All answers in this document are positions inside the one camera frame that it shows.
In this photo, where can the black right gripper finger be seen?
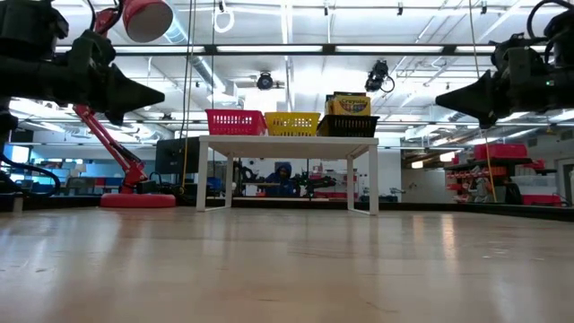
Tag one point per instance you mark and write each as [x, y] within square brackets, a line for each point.
[475, 89]
[475, 107]

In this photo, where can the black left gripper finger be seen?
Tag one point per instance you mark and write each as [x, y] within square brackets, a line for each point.
[130, 104]
[130, 87]

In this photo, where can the red plastic basket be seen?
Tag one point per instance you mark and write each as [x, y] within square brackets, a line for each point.
[235, 123]

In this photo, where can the black plastic basket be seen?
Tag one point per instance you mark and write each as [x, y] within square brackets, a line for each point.
[347, 126]

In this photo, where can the yellow plastic basket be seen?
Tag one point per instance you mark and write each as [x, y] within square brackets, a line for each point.
[291, 124]

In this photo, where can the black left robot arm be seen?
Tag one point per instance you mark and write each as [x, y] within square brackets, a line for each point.
[31, 81]

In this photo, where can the black background robot arm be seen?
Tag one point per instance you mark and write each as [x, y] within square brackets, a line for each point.
[246, 175]
[314, 181]

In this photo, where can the red desk lamp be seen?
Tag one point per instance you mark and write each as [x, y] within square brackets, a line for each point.
[132, 168]

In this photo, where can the red storage bins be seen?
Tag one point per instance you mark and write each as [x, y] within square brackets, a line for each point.
[500, 151]

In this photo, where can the black shelf cart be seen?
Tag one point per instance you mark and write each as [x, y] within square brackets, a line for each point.
[489, 162]

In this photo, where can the black computer monitor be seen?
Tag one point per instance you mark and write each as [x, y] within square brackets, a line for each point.
[175, 157]

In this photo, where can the black overhead light beam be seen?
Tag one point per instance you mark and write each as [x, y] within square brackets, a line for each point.
[329, 49]

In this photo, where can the white perforated riser shelf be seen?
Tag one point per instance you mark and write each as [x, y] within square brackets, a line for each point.
[287, 145]

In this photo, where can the person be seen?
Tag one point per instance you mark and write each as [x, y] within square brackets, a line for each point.
[282, 179]

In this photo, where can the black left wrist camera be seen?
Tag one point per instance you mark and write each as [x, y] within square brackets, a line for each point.
[118, 119]

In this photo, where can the black ceiling camera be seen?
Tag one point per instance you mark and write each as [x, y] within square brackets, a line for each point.
[264, 81]
[376, 77]

